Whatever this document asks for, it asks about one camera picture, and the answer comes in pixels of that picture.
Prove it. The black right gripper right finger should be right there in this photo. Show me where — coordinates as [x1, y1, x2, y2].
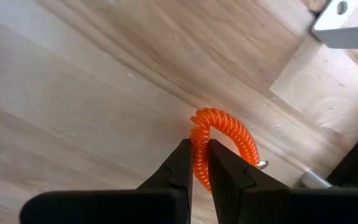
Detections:
[209, 139, 290, 224]

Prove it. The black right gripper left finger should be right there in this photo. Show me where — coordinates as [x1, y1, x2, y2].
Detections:
[137, 139, 194, 224]

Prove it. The orange coil wristband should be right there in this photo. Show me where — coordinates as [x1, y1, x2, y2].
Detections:
[190, 107, 270, 193]

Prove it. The silver metal rod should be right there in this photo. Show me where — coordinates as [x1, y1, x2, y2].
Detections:
[300, 169, 333, 189]

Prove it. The white perforated metal shelf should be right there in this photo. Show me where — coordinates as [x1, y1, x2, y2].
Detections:
[311, 0, 358, 50]

